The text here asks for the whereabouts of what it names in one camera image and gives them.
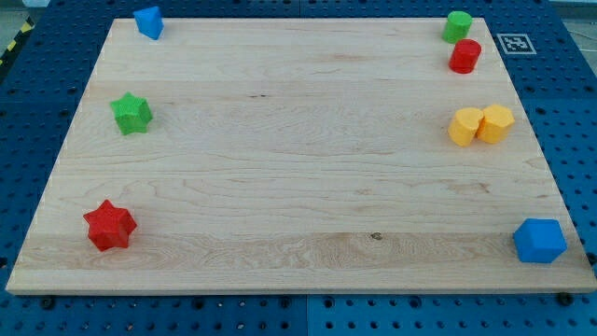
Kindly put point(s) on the wooden board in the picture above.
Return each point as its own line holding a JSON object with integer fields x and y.
{"x": 296, "y": 156}

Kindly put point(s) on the blue cube block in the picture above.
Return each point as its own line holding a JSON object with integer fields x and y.
{"x": 539, "y": 240}

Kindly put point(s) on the yellow cylinder block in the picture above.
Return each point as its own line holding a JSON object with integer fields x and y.
{"x": 464, "y": 125}

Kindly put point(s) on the green star block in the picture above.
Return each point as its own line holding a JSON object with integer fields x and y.
{"x": 132, "y": 113}

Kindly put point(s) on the red star block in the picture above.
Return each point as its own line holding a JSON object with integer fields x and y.
{"x": 110, "y": 226}

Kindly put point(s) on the red cylinder block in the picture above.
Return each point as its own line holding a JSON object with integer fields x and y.
{"x": 464, "y": 56}

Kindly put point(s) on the yellow hexagon block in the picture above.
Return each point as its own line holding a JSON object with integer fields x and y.
{"x": 496, "y": 124}

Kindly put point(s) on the blue triangular block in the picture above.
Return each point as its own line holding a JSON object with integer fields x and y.
{"x": 149, "y": 22}

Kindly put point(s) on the green cylinder block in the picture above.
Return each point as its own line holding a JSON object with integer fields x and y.
{"x": 457, "y": 26}

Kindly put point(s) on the white fiducial marker tag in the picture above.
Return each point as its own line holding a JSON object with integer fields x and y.
{"x": 516, "y": 44}

